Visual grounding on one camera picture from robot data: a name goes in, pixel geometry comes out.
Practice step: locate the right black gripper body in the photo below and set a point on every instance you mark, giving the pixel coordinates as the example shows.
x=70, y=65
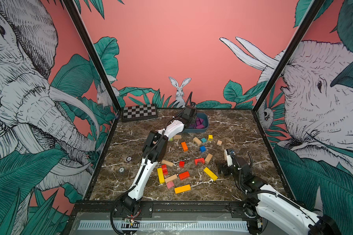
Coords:
x=229, y=170

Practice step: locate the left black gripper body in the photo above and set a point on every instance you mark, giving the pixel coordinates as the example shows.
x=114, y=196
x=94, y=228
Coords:
x=192, y=121

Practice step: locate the purple brick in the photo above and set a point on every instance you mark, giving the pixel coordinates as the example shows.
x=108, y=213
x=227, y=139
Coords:
x=200, y=123

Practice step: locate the teal plastic storage bin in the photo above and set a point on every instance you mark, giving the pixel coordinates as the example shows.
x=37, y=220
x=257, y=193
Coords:
x=191, y=128

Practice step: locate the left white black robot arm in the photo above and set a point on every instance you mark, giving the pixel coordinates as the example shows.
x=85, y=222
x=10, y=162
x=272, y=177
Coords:
x=154, y=150

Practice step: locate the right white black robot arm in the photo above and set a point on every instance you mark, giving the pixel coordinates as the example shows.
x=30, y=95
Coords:
x=265, y=202

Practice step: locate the angled yellow brick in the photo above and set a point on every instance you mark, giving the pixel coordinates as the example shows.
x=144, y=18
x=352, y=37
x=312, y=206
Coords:
x=212, y=176

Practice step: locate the natural wood brick centre back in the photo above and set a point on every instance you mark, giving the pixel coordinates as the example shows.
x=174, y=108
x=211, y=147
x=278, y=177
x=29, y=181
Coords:
x=197, y=141

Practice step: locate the natural wood brick upright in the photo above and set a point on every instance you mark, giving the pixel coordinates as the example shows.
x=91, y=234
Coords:
x=208, y=158

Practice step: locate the blue cube centre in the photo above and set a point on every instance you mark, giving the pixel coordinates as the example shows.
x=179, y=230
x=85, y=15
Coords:
x=202, y=149

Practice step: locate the red arch brick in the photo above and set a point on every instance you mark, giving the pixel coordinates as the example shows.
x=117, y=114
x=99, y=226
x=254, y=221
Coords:
x=199, y=161

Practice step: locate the small red cube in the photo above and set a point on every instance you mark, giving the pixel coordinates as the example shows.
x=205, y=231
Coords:
x=181, y=164

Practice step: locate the orange red brick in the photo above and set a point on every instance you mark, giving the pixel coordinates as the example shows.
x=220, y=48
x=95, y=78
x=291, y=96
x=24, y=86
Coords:
x=184, y=175

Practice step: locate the natural wood brick middle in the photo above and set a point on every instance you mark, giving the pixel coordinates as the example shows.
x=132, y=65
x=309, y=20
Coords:
x=168, y=163

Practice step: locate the red stacked brick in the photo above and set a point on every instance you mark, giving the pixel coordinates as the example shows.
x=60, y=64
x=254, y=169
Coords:
x=164, y=169

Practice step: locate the black white checkerboard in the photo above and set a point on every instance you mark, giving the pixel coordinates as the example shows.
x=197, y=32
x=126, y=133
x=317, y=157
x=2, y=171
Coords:
x=139, y=112

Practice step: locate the long yellow brick front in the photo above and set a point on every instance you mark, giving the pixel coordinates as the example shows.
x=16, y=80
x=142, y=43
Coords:
x=182, y=189

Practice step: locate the upright yellow brick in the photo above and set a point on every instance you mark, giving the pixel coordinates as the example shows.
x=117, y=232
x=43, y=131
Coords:
x=160, y=176

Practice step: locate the natural wood brick front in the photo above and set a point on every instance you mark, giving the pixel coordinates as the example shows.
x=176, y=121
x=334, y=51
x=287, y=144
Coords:
x=171, y=178

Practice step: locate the pink brick front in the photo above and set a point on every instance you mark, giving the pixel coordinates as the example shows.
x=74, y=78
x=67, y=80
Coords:
x=170, y=184

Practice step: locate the metal front rail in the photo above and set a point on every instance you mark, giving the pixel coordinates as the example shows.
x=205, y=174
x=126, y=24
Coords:
x=148, y=225

